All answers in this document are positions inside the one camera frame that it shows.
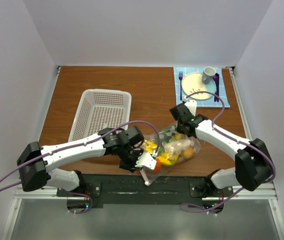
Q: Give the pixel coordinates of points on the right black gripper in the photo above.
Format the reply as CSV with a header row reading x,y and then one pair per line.
x,y
193,115

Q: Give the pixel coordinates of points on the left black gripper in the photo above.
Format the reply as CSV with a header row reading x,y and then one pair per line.
x,y
131,166

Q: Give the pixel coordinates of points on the orange fake fruit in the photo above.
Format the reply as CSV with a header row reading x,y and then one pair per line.
x,y
157,167

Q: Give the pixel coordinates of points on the white fake radish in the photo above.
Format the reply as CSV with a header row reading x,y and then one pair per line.
x,y
176,147

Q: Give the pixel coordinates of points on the clear zip top bag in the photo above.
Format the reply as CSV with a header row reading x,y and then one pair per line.
x,y
151,143

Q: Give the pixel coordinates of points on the white perforated plastic basket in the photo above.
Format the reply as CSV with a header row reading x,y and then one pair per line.
x,y
99,109

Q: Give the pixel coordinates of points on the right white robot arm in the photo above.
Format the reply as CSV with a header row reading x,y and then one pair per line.
x,y
253,163

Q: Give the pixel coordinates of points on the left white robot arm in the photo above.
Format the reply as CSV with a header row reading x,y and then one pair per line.
x,y
38,163

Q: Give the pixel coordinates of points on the dark green fake cucumber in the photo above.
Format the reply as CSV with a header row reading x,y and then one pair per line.
x,y
166,135

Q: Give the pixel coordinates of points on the yellow orange fake pear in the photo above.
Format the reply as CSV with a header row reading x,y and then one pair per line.
x,y
188,153

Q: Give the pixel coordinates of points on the blue checkered placemat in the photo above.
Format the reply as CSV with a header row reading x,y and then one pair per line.
x,y
204,100

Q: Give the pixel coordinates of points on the cream and blue plate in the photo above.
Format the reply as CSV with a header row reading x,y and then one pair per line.
x,y
192,82

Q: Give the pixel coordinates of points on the purple plastic fork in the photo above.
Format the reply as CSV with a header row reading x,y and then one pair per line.
x,y
180,77

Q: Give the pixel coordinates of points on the purple plastic knife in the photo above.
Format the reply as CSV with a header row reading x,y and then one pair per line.
x,y
217,81

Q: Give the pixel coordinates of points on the purple plastic spoon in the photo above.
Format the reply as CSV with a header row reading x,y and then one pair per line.
x,y
215,86

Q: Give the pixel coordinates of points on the grey mug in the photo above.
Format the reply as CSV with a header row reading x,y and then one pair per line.
x,y
208,74

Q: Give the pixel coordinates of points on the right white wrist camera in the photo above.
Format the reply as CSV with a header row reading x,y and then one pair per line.
x,y
191,105

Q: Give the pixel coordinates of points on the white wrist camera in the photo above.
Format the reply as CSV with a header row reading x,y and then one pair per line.
x,y
191,105
146,160

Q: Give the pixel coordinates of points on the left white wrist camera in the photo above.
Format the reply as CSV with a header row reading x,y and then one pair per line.
x,y
146,160

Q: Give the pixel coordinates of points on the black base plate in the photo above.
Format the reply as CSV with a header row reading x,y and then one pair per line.
x,y
154,199

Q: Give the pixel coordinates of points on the front aluminium rail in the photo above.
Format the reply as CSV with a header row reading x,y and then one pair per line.
x,y
32,193

